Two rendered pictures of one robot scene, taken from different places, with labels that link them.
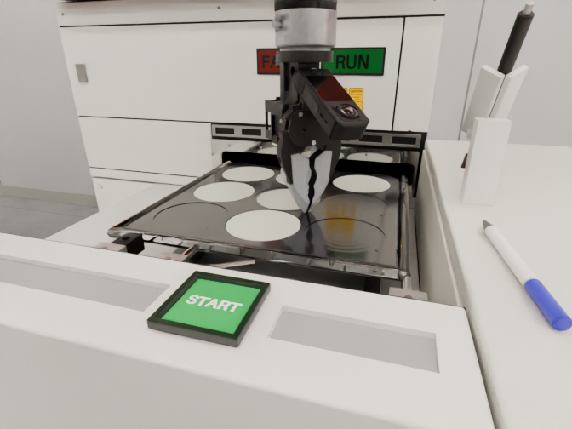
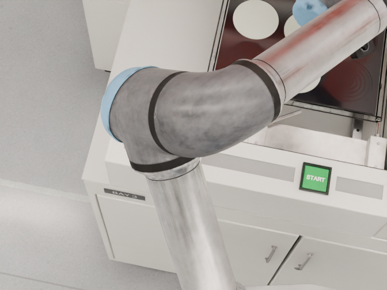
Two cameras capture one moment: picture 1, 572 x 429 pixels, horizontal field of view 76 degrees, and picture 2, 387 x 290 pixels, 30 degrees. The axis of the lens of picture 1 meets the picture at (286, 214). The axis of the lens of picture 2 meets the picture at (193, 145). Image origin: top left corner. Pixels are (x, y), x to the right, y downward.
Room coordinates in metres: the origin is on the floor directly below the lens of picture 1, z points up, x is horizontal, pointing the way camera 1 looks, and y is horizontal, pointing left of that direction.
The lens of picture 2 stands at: (-0.24, 0.36, 2.25)
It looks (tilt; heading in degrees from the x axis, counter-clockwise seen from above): 68 degrees down; 350
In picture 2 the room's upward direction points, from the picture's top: 5 degrees clockwise
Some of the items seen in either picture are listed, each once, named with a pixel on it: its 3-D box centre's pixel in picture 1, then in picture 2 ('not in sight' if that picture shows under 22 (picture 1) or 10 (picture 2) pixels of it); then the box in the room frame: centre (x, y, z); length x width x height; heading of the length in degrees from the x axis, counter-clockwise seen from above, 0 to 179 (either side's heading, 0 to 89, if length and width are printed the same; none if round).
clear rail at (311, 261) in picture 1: (242, 251); (292, 103); (0.38, 0.05, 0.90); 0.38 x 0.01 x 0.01; 74
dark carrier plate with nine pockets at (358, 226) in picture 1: (286, 198); (304, 29); (0.55, 0.00, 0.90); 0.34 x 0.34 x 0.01; 74
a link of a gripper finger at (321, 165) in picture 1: (311, 176); not in sight; (0.51, -0.04, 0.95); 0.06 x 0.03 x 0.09; 25
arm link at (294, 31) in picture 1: (303, 32); not in sight; (0.50, -0.02, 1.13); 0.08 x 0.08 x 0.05
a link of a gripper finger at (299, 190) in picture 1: (291, 179); not in sight; (0.50, -0.01, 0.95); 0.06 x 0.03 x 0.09; 25
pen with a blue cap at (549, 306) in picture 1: (514, 260); not in sight; (0.23, -0.16, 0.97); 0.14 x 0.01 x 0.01; 169
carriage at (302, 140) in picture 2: not in sight; (292, 147); (0.29, 0.06, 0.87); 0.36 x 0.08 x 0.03; 74
